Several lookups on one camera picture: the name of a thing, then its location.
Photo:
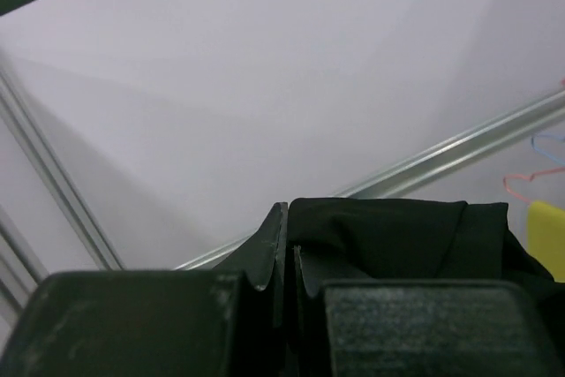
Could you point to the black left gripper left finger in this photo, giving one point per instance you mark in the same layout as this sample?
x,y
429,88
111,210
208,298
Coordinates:
x,y
259,342

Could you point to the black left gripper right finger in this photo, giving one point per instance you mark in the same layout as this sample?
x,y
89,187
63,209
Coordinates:
x,y
312,332

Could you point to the black trousers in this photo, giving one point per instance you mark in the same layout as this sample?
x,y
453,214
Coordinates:
x,y
400,238

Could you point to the pink hanger under yellow trousers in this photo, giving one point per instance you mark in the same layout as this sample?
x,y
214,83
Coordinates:
x,y
514,181

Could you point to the yellow-green trousers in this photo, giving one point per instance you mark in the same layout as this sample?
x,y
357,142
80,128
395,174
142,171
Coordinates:
x,y
545,237

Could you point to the blue hanger under patterned shorts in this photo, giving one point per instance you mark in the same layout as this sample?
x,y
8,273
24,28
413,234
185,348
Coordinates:
x,y
550,145

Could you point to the aluminium hanging rail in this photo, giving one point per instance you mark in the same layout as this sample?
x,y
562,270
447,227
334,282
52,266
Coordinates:
x,y
459,151

